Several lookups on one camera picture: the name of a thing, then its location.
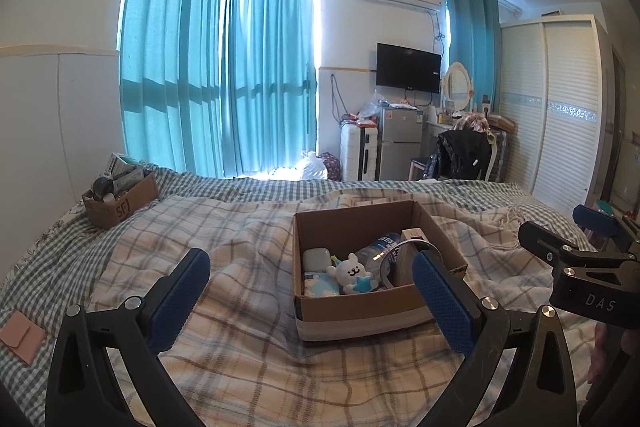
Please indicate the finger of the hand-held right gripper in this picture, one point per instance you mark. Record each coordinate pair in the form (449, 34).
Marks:
(600, 221)
(545, 243)

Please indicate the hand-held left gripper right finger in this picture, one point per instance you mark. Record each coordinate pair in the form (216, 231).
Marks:
(445, 307)

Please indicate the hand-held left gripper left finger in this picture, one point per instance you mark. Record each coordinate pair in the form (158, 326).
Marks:
(180, 302)

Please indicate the brown green medicine box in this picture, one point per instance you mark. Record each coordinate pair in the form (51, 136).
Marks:
(415, 236)

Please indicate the clear cotton swab container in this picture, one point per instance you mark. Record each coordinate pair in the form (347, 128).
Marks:
(380, 249)

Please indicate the large cardboard box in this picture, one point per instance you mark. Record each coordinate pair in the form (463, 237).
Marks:
(350, 312)

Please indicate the white bear toy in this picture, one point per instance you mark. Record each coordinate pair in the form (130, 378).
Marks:
(350, 272)

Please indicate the light blue packet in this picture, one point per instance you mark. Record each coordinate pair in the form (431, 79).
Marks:
(320, 287)

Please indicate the white earbuds case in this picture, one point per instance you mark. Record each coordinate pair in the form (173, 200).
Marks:
(314, 262)

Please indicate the person's right hand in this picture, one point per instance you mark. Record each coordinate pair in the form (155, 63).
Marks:
(599, 352)

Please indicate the grey striped suitcase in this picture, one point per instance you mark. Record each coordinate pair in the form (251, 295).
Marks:
(499, 154)

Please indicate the white sliding door wardrobe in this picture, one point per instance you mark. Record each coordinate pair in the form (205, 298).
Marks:
(555, 117)

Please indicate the small cardboard box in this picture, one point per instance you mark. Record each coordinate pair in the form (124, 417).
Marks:
(120, 204)

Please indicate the green checked bed sheet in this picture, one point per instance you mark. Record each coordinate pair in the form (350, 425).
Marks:
(75, 247)

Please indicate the black jacket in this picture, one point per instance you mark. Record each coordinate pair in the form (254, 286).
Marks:
(462, 154)

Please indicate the patterned clothing pile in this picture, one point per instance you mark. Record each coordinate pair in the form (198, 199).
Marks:
(472, 123)

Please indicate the small wooden stool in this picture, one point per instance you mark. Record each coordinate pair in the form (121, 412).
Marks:
(421, 167)

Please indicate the green white carton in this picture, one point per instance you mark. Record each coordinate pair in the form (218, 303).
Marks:
(125, 164)

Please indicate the pink wallet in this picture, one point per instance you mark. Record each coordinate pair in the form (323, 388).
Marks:
(20, 334)

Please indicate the silver small fridge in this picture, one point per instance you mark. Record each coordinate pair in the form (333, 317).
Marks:
(400, 142)

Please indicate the white suitcase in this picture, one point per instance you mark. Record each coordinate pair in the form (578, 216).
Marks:
(357, 154)

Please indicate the white oval mirror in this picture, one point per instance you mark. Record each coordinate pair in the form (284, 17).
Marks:
(459, 86)

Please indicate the dark patterned bag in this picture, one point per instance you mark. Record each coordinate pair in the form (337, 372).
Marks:
(332, 167)

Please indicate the clear plastic bag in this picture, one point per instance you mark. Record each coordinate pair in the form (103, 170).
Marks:
(375, 106)

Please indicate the narrow teal curtain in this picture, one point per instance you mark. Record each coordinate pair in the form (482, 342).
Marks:
(475, 37)

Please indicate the wide teal curtain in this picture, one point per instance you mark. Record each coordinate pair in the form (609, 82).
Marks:
(170, 32)

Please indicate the black wall television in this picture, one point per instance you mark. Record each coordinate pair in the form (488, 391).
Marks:
(407, 67)

